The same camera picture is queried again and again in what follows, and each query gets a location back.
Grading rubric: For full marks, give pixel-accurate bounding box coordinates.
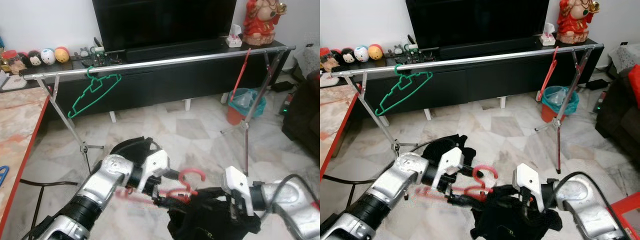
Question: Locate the white tissue holder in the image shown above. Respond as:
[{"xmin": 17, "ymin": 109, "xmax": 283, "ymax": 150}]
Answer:
[
  {"xmin": 226, "ymin": 24, "xmax": 243, "ymax": 48},
  {"xmin": 540, "ymin": 22, "xmax": 557, "ymax": 47}
]

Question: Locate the small white box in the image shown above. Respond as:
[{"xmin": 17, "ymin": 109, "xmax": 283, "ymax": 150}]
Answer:
[{"xmin": 0, "ymin": 75, "xmax": 28, "ymax": 92}]

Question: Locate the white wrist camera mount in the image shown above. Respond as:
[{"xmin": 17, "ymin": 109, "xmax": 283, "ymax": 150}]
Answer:
[
  {"xmin": 512, "ymin": 163, "xmax": 543, "ymax": 213},
  {"xmin": 140, "ymin": 149, "xmax": 171, "ymax": 193},
  {"xmin": 222, "ymin": 166, "xmax": 253, "ymax": 216},
  {"xmin": 435, "ymin": 146, "xmax": 465, "ymax": 193}
]

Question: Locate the red robed figurine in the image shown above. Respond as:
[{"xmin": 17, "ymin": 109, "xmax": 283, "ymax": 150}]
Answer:
[
  {"xmin": 242, "ymin": 0, "xmax": 288, "ymax": 47},
  {"xmin": 556, "ymin": 0, "xmax": 601, "ymax": 45}
]

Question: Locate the dark grey sofa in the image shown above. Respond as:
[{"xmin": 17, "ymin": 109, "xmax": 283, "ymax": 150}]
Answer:
[
  {"xmin": 595, "ymin": 65, "xmax": 640, "ymax": 166},
  {"xmin": 282, "ymin": 70, "xmax": 321, "ymax": 158}
]

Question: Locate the red plastic hanger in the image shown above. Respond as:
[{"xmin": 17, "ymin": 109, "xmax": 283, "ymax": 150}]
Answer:
[
  {"xmin": 115, "ymin": 168, "xmax": 207, "ymax": 203},
  {"xmin": 230, "ymin": 47, "xmax": 252, "ymax": 103},
  {"xmin": 415, "ymin": 164, "xmax": 499, "ymax": 202},
  {"xmin": 536, "ymin": 46, "xmax": 560, "ymax": 101}
]

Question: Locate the red cushion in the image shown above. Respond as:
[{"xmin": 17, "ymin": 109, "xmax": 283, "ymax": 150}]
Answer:
[{"xmin": 627, "ymin": 64, "xmax": 640, "ymax": 108}]

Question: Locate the silver clothes rack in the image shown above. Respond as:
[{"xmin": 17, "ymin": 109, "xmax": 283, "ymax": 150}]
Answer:
[
  {"xmin": 330, "ymin": 44, "xmax": 606, "ymax": 173},
  {"xmin": 22, "ymin": 45, "xmax": 297, "ymax": 176}
]

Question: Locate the black garment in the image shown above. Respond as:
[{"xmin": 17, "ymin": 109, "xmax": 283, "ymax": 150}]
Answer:
[
  {"xmin": 470, "ymin": 184, "xmax": 562, "ymax": 240},
  {"xmin": 166, "ymin": 187, "xmax": 262, "ymax": 240}
]

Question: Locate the black television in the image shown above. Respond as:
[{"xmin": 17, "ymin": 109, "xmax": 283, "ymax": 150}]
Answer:
[
  {"xmin": 406, "ymin": 0, "xmax": 551, "ymax": 50},
  {"xmin": 92, "ymin": 0, "xmax": 238, "ymax": 51}
]

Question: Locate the white lace covered side table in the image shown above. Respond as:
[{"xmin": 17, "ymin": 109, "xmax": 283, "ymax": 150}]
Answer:
[
  {"xmin": 607, "ymin": 42, "xmax": 640, "ymax": 73},
  {"xmin": 295, "ymin": 45, "xmax": 321, "ymax": 76}
]

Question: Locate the green plastic hanger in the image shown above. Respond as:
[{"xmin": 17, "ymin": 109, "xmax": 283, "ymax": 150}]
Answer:
[
  {"xmin": 376, "ymin": 64, "xmax": 433, "ymax": 117},
  {"xmin": 67, "ymin": 66, "xmax": 122, "ymax": 119}
]

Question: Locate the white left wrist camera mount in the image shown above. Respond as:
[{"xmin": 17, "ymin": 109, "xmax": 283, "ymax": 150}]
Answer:
[
  {"xmin": 140, "ymin": 149, "xmax": 171, "ymax": 193},
  {"xmin": 435, "ymin": 146, "xmax": 465, "ymax": 193}
]

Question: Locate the red plastic stool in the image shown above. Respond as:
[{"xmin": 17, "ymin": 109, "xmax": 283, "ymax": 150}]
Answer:
[{"xmin": 610, "ymin": 191, "xmax": 640, "ymax": 240}]

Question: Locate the black TV cabinet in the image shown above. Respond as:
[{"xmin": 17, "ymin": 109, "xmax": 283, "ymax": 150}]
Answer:
[
  {"xmin": 327, "ymin": 36, "xmax": 603, "ymax": 121},
  {"xmin": 17, "ymin": 37, "xmax": 291, "ymax": 123}
]

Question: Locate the marble pattern folding table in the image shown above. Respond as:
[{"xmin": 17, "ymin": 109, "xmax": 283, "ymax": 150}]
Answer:
[
  {"xmin": 0, "ymin": 87, "xmax": 81, "ymax": 240},
  {"xmin": 320, "ymin": 85, "xmax": 391, "ymax": 211}
]

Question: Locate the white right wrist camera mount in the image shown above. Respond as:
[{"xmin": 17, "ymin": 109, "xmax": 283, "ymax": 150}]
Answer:
[
  {"xmin": 222, "ymin": 166, "xmax": 253, "ymax": 216},
  {"xmin": 512, "ymin": 163, "xmax": 543, "ymax": 213}
]

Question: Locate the red bin with green bag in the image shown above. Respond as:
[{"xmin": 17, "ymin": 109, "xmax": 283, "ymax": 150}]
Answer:
[
  {"xmin": 226, "ymin": 88, "xmax": 267, "ymax": 126},
  {"xmin": 540, "ymin": 86, "xmax": 580, "ymax": 123}
]

